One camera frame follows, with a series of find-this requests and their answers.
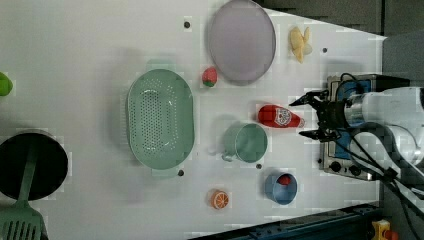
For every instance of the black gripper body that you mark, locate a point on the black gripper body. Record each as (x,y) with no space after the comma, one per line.
(330,115)

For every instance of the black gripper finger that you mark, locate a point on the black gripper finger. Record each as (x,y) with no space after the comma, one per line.
(320,135)
(313,98)

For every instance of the red plush ketchup bottle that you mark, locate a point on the red plush ketchup bottle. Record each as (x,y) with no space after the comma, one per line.
(279,117)

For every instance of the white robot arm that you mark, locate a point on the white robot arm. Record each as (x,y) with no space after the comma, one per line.
(385,131)

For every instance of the silver black toaster oven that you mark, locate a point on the silver black toaster oven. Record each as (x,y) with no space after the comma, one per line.
(334,159)

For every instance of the small red toy fruit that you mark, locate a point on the small red toy fruit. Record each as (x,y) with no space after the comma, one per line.
(284,180)

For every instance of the peeled toy banana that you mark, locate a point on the peeled toy banana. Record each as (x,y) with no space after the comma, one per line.
(299,42)

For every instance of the blue cup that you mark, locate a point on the blue cup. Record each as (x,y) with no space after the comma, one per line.
(280,194)

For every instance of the green mug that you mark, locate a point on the green mug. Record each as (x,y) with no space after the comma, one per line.
(246,142)

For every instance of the grey round plate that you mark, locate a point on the grey round plate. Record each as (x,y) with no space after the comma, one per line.
(242,40)

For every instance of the toy strawberry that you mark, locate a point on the toy strawberry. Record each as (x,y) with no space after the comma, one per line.
(210,77)

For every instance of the toy orange half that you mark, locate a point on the toy orange half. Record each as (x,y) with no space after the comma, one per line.
(219,199)

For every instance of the green oval colander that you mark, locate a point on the green oval colander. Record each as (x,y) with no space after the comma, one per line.
(160,119)

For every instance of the black round pan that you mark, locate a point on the black round pan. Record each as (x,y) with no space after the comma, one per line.
(39,151)

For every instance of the green slotted spatula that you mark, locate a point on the green slotted spatula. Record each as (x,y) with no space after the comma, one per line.
(21,221)

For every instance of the green toy fruit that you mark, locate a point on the green toy fruit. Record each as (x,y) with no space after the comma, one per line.
(6,85)

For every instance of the blue metal frame rail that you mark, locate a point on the blue metal frame rail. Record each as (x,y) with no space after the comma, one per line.
(350,223)

